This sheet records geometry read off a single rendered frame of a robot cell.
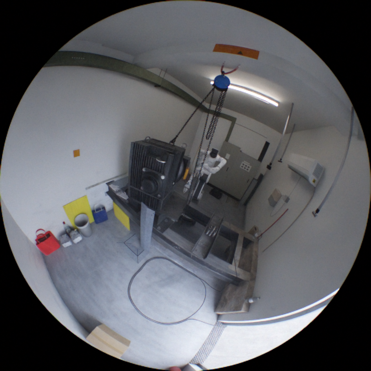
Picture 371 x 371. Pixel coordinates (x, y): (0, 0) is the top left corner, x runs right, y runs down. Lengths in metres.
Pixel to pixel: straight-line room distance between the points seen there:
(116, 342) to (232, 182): 4.67
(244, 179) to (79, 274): 4.72
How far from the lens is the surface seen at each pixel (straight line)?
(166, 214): 1.41
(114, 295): 1.97
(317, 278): 1.24
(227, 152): 3.93
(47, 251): 2.55
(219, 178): 4.15
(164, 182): 1.16
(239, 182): 4.08
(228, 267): 1.63
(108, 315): 2.02
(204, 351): 2.29
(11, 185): 2.02
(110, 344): 1.88
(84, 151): 1.91
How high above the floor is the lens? 1.92
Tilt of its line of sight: 30 degrees down
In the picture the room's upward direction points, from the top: 19 degrees clockwise
